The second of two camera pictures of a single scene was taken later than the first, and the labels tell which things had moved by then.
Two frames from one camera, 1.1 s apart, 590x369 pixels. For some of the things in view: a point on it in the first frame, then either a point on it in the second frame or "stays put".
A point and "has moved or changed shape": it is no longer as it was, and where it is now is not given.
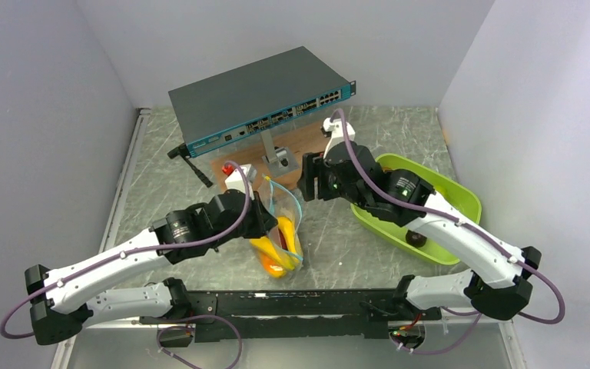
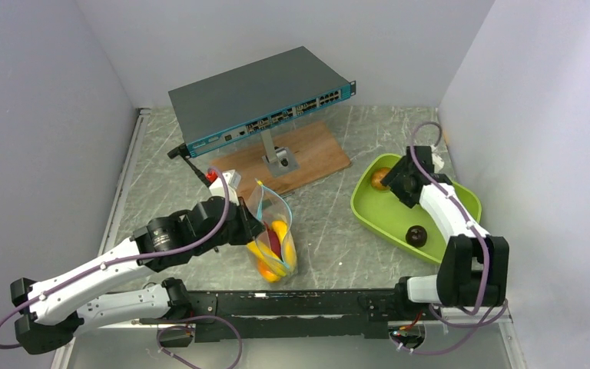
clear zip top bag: (284, 240) has moved or changed shape
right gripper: (315, 165) -> (395, 174)
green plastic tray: (459, 198) stays put
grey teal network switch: (217, 109) stays put
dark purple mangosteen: (415, 238) stays put
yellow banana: (264, 243) -> (273, 265)
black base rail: (356, 314) stays put
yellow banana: (287, 228) has moved or changed shape
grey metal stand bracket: (279, 159) stays put
